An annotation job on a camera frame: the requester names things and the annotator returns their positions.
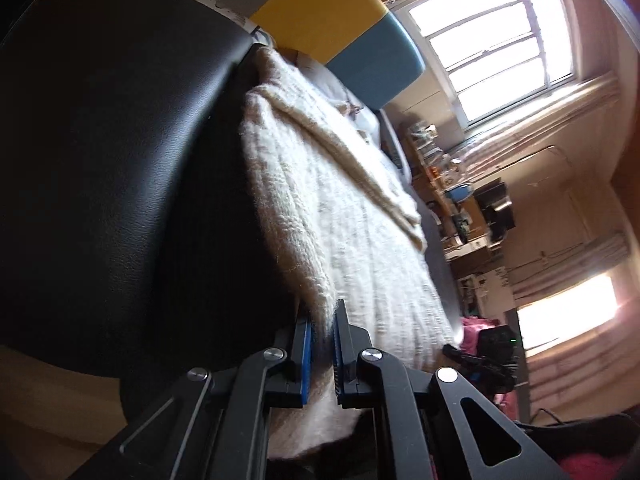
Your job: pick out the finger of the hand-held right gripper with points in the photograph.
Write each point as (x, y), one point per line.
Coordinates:
(462, 356)

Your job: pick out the wooden side desk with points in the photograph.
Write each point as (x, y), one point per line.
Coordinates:
(465, 220)

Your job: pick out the cream knitted sweater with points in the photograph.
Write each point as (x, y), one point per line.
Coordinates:
(340, 220)

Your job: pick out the pink fuzzy cloth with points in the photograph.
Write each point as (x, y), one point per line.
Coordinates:
(477, 332)

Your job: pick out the blue chair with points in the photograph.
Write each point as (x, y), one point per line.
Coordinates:
(459, 194)

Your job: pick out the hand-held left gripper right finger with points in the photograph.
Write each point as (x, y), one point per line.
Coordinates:
(340, 355)

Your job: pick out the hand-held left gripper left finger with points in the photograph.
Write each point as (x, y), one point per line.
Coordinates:
(305, 360)

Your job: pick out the bright curtained window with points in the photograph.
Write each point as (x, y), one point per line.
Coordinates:
(570, 315)

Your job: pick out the white-framed barred window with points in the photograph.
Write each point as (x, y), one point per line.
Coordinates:
(495, 50)

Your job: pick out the grey yellow blue sofa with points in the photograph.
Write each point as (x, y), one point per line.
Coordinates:
(325, 15)

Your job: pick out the small white cabinet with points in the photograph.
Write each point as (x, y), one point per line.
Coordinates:
(482, 292)

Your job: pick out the geometric patterned pillow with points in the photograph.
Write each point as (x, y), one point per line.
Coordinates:
(220, 5)

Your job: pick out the black television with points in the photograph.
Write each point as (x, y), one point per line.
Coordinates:
(497, 210)

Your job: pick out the grey deer print pillow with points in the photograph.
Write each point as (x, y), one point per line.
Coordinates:
(335, 95)

